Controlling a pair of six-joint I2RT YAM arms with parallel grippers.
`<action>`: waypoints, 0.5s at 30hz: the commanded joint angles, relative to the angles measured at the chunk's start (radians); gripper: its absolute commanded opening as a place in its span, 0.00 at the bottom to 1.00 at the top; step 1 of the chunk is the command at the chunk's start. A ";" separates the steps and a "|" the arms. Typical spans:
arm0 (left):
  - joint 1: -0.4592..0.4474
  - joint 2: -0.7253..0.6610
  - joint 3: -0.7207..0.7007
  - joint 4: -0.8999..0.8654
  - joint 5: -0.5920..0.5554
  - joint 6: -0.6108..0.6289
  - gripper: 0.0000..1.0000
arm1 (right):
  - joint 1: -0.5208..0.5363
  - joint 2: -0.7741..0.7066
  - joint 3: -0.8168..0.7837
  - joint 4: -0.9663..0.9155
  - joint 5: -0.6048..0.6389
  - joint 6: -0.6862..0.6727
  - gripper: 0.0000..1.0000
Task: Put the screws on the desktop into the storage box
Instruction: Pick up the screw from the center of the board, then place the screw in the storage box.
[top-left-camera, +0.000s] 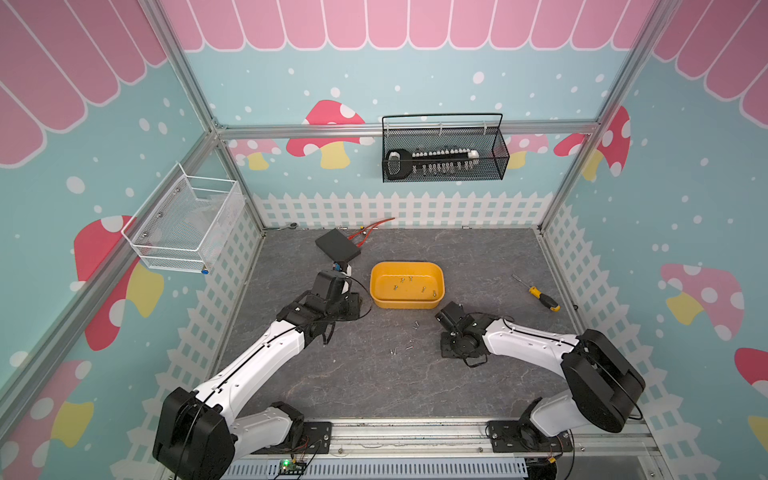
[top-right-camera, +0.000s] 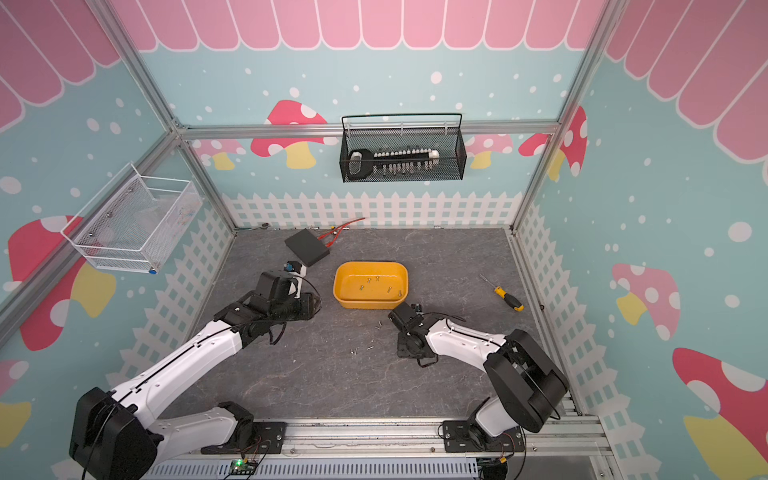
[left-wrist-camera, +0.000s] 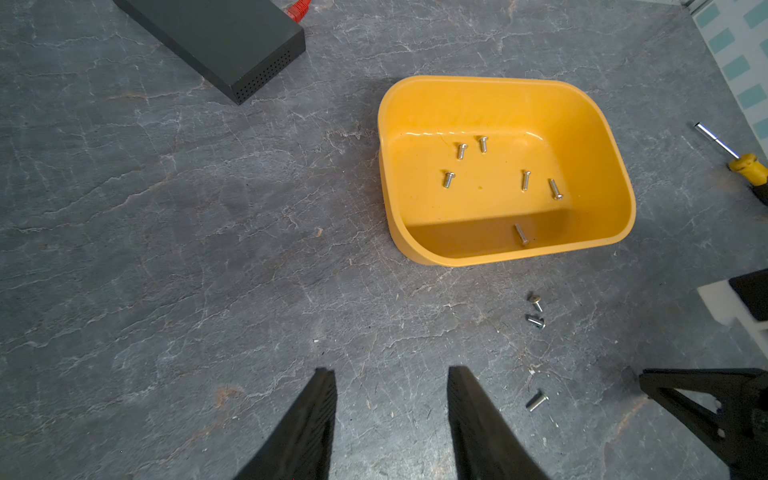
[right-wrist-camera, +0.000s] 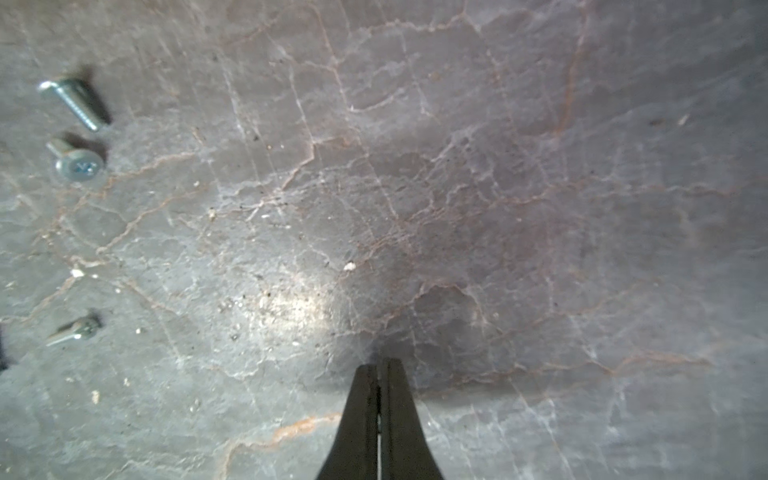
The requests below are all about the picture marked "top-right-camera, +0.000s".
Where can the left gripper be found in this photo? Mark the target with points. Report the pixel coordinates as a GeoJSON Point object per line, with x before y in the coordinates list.
{"type": "Point", "coordinates": [308, 308]}

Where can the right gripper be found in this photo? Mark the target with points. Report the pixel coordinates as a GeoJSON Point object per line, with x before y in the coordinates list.
{"type": "Point", "coordinates": [401, 349]}

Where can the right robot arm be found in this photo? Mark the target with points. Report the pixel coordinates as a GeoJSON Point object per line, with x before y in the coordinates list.
{"type": "Point", "coordinates": [528, 386]}

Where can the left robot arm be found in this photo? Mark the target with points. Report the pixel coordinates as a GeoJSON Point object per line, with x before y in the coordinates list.
{"type": "Point", "coordinates": [120, 434]}

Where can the black flat box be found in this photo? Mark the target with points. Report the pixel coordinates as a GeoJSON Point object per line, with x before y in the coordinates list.
{"type": "Point", "coordinates": [308, 248]}

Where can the yellow plastic storage box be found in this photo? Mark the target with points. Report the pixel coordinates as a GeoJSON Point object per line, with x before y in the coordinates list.
{"type": "Point", "coordinates": [371, 285]}

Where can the yellow black screwdriver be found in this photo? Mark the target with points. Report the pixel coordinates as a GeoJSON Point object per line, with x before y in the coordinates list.
{"type": "Point", "coordinates": [512, 301]}

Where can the socket wrench set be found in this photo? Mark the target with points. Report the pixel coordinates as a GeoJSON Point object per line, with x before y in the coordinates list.
{"type": "Point", "coordinates": [364, 163]}

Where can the green circuit board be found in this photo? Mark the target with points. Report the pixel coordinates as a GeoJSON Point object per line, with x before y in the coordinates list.
{"type": "Point", "coordinates": [243, 467]}

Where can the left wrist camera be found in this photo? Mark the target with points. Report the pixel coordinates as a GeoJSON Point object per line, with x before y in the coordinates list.
{"type": "Point", "coordinates": [296, 271]}

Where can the red handled pliers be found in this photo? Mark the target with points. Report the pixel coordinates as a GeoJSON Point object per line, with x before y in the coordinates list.
{"type": "Point", "coordinates": [329, 238]}

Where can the aluminium front rail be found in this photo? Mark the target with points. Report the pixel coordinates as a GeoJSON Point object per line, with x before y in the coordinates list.
{"type": "Point", "coordinates": [413, 448]}

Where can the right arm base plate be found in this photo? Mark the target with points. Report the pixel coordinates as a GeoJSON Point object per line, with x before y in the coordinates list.
{"type": "Point", "coordinates": [465, 436]}

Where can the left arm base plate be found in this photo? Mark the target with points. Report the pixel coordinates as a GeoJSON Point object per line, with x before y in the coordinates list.
{"type": "Point", "coordinates": [252, 438]}

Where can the white wire basket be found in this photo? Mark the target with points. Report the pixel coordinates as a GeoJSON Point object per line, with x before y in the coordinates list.
{"type": "Point", "coordinates": [134, 222]}

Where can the black wire mesh basket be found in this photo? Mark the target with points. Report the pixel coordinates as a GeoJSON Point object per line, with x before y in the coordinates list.
{"type": "Point", "coordinates": [402, 147]}

